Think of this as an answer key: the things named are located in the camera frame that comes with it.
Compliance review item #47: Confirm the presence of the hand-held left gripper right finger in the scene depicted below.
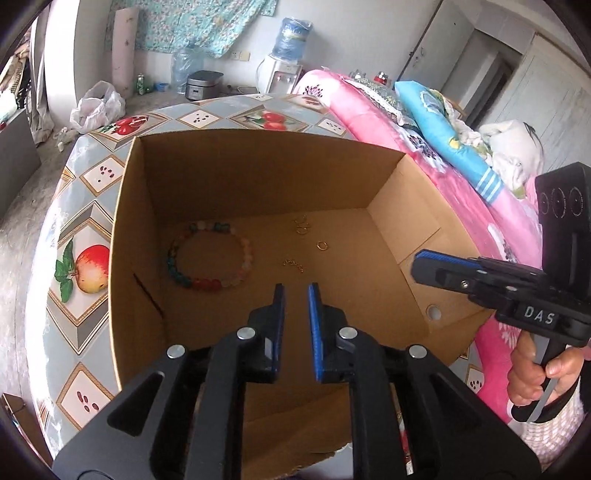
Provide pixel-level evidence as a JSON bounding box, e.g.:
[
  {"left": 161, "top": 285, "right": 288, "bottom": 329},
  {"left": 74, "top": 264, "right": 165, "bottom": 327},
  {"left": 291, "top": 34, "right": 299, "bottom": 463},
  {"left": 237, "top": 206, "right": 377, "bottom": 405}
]
[{"left": 307, "top": 282, "right": 542, "bottom": 480}]

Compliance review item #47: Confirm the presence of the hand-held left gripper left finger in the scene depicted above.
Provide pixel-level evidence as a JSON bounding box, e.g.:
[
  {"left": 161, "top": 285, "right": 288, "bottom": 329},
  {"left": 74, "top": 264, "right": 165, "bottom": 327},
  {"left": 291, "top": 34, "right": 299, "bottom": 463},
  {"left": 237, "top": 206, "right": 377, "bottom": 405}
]
[{"left": 52, "top": 282, "right": 287, "bottom": 480}]

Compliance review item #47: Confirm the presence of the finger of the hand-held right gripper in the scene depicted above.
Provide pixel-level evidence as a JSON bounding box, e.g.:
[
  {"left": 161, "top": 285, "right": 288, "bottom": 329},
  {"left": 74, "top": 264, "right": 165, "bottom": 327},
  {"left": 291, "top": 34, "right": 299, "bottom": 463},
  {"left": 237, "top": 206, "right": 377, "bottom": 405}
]
[
  {"left": 412, "top": 256, "right": 509, "bottom": 308},
  {"left": 418, "top": 249, "right": 546, "bottom": 280}
]

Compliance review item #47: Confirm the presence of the multicolour bead bracelet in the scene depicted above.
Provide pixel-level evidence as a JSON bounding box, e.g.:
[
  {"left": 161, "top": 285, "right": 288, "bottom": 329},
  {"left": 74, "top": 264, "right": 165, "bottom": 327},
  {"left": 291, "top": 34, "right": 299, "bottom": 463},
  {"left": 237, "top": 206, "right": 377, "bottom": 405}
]
[{"left": 167, "top": 222, "right": 254, "bottom": 291}]

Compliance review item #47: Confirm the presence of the brown cardboard box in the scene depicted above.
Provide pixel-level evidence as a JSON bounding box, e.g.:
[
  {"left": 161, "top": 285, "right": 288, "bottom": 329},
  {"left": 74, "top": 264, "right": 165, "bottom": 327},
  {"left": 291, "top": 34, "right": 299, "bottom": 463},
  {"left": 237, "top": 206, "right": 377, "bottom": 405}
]
[{"left": 107, "top": 129, "right": 497, "bottom": 472}]

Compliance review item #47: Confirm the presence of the person's right hand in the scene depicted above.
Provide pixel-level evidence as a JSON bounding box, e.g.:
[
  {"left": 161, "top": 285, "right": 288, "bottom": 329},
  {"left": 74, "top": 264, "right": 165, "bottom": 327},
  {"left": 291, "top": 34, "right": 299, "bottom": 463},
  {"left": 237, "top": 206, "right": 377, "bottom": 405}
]
[{"left": 507, "top": 330, "right": 591, "bottom": 409}]

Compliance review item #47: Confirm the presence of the blue printed pillow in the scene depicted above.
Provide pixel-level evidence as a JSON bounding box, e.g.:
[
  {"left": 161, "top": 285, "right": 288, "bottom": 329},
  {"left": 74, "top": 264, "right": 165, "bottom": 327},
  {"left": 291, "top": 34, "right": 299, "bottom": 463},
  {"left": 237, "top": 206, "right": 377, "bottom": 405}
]
[{"left": 394, "top": 80, "right": 504, "bottom": 204}]

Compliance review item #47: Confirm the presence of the white clothing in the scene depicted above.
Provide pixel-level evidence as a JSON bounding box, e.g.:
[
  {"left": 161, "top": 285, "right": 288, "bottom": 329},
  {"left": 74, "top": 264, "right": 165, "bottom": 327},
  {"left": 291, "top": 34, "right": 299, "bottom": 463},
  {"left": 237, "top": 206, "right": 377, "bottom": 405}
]
[{"left": 480, "top": 119, "right": 544, "bottom": 199}]

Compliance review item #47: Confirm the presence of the pink floral blanket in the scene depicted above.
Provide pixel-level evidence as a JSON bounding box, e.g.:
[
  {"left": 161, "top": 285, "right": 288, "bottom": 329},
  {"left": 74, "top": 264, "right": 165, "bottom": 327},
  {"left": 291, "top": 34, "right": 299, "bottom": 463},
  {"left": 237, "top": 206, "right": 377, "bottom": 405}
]
[{"left": 288, "top": 68, "right": 555, "bottom": 407}]

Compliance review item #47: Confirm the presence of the white lace cloth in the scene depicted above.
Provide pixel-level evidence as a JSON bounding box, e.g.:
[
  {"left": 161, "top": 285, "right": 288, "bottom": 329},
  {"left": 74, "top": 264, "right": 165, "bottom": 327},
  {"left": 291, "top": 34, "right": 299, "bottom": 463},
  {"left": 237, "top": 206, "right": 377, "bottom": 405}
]
[{"left": 344, "top": 76, "right": 419, "bottom": 127}]

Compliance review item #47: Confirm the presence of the white wardrobe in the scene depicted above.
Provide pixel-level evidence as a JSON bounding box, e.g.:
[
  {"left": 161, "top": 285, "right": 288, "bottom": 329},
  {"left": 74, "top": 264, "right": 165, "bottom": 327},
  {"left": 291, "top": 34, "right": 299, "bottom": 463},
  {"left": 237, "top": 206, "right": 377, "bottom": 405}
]
[{"left": 501, "top": 32, "right": 591, "bottom": 171}]

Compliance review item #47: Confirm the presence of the white cabinet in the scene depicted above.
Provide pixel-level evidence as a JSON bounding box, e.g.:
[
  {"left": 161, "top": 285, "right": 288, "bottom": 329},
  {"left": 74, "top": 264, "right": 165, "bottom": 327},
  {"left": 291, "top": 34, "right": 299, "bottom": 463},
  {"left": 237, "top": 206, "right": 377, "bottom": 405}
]
[{"left": 399, "top": 0, "right": 476, "bottom": 100}]

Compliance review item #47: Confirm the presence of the white water dispenser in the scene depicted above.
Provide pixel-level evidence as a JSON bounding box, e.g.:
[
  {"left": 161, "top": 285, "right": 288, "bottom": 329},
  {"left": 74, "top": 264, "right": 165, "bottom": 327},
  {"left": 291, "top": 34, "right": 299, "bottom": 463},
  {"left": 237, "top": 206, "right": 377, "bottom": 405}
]
[{"left": 256, "top": 55, "right": 303, "bottom": 95}]

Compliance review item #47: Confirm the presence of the grey rice cooker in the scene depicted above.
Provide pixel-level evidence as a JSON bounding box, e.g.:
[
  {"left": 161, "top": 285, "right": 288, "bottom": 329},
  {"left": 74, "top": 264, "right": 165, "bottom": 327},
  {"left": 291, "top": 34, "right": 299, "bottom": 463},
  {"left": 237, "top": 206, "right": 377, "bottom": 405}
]
[{"left": 185, "top": 70, "right": 225, "bottom": 101}]

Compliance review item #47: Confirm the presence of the clear water bottle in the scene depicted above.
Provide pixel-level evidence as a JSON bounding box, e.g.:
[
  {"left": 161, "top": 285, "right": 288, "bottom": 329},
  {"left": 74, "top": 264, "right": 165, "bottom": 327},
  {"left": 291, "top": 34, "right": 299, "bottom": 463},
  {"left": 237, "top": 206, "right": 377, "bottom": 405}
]
[{"left": 172, "top": 41, "right": 204, "bottom": 95}]

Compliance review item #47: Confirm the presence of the white plastic bag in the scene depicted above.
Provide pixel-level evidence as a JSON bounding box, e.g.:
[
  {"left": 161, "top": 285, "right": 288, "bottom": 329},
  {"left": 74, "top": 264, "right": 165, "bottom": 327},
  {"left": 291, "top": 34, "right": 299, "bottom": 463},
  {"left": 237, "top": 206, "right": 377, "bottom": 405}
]
[{"left": 69, "top": 80, "right": 126, "bottom": 134}]

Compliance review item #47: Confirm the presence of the dark grey board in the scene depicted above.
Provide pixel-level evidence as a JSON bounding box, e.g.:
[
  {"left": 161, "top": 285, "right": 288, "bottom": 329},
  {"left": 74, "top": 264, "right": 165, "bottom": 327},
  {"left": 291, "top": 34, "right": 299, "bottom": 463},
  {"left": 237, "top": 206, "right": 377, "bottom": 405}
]
[{"left": 0, "top": 111, "right": 42, "bottom": 217}]

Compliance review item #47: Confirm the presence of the pale cardboard tube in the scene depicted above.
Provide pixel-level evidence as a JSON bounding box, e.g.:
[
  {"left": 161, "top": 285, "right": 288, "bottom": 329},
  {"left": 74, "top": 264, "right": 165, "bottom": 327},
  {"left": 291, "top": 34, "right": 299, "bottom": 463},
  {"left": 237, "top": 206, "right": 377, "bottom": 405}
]
[{"left": 111, "top": 8, "right": 139, "bottom": 100}]

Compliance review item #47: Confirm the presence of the grey curtain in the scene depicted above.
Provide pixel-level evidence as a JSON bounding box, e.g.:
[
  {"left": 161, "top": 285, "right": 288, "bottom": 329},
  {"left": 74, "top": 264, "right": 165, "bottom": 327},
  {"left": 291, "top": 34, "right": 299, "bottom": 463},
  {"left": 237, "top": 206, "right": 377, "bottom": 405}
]
[{"left": 28, "top": 14, "right": 54, "bottom": 144}]

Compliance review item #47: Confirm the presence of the teal floral wall cloth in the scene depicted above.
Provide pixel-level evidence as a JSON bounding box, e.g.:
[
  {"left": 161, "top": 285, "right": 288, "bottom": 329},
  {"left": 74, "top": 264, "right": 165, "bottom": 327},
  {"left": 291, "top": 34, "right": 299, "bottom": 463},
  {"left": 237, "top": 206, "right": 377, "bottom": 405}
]
[{"left": 108, "top": 0, "right": 280, "bottom": 58}]

